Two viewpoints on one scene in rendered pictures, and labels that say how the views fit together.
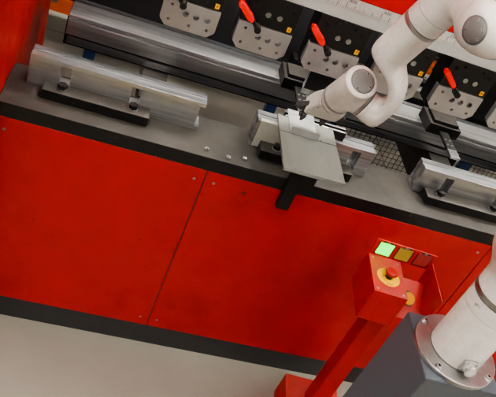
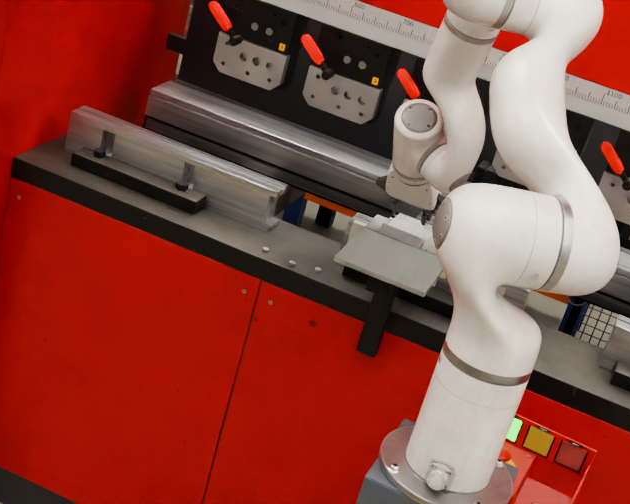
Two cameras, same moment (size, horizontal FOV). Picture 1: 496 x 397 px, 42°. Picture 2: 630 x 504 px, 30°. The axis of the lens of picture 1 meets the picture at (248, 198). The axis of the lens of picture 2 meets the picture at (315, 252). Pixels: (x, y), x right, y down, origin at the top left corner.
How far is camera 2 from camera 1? 1.07 m
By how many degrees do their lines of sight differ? 29
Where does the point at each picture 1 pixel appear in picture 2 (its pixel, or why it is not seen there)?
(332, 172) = (413, 279)
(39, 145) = (57, 224)
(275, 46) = (358, 103)
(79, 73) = (122, 140)
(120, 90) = (170, 166)
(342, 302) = not seen: outside the picture
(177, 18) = (234, 63)
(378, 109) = (442, 158)
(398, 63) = (446, 80)
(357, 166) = not seen: hidden behind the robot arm
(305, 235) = (410, 413)
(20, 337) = not seen: outside the picture
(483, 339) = (446, 416)
